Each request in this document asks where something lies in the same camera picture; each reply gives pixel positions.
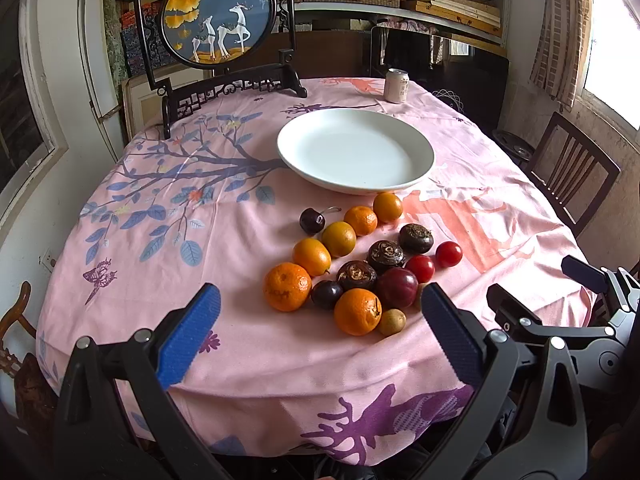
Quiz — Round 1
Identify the large mandarin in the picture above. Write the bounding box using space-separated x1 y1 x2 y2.
262 262 312 312
333 288 383 336

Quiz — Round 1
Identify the small mandarin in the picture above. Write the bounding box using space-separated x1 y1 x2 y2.
344 206 378 237

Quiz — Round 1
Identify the round deer art screen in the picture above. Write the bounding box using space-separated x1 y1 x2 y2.
132 0 307 138

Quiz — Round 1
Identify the red cherry tomato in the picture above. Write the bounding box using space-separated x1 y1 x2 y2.
435 240 463 269
405 255 436 284

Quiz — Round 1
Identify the orange kumquat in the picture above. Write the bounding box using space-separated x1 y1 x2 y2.
292 237 332 278

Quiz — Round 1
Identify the carved wooden chair left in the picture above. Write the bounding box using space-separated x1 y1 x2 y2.
0 279 59 436

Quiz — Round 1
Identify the dark wooden chair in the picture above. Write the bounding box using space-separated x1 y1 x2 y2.
524 112 620 237

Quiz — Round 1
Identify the water chestnut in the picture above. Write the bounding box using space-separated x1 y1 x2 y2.
367 240 407 275
398 223 434 255
336 260 378 290

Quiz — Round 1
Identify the red plum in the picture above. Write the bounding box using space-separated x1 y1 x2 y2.
376 268 419 309

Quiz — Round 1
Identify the white drink can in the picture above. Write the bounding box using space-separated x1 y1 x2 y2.
384 68 410 104

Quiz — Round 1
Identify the tan longan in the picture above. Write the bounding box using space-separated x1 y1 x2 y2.
378 309 407 337
412 283 427 310

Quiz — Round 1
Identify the white oval plate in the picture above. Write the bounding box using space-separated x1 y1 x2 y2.
277 108 435 195

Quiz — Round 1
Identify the tan longan front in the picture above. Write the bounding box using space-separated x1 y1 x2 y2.
378 309 407 337

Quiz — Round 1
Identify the dark cherry with stem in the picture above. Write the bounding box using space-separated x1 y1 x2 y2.
298 206 342 236

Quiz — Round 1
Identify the round black stool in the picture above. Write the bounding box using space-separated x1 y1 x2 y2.
491 130 535 165

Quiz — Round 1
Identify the yellow-orange kumquat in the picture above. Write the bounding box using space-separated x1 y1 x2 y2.
321 221 357 258

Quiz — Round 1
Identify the smooth orange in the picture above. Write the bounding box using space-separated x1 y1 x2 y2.
373 192 404 223

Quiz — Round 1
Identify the dark cherry front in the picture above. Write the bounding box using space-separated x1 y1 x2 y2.
310 280 344 311

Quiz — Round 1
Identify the striped curtain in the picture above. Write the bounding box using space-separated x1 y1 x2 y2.
529 0 591 110

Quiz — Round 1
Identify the water chestnut front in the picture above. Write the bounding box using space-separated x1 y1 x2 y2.
336 260 378 290

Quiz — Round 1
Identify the pink printed tablecloth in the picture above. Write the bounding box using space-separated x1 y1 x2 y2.
34 76 599 467

